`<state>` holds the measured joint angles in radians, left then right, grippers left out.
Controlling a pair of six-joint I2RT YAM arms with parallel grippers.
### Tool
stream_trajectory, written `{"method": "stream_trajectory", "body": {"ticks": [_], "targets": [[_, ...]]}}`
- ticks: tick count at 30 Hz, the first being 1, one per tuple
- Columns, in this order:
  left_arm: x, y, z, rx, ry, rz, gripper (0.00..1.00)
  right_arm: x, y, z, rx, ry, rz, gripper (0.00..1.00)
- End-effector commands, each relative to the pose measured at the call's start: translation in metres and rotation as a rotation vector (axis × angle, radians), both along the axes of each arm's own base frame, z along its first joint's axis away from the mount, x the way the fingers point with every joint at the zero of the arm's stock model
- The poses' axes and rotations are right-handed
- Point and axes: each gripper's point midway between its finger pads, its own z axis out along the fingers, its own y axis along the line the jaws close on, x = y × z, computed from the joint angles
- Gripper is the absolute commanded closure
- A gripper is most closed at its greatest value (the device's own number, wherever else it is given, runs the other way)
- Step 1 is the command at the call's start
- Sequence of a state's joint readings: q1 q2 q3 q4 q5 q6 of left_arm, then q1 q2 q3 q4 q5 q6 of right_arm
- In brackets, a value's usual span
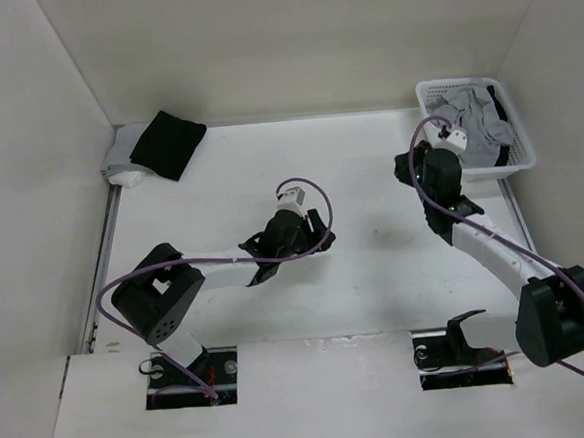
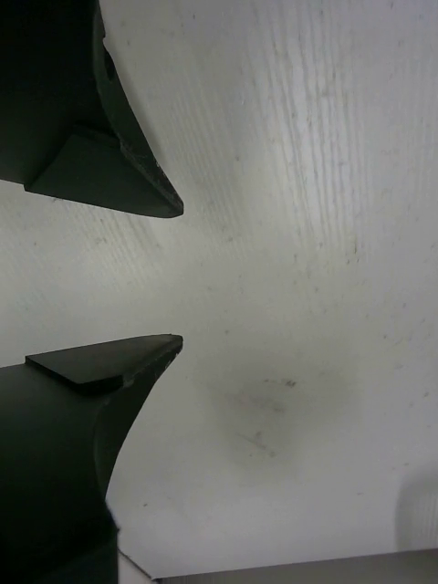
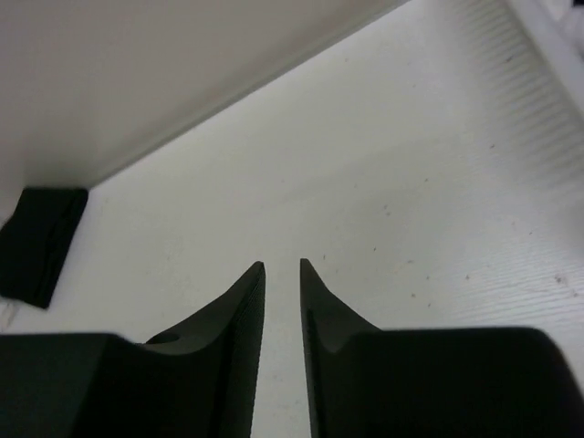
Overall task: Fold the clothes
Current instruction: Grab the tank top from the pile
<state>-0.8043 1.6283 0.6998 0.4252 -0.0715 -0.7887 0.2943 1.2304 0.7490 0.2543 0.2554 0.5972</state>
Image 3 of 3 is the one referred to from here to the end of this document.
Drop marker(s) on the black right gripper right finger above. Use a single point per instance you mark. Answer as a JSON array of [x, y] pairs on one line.
[[365, 381]]

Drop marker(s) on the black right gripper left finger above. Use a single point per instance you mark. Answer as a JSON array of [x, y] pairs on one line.
[[194, 379]]

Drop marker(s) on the folded black tank top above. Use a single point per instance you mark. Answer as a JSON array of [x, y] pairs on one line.
[[35, 242]]

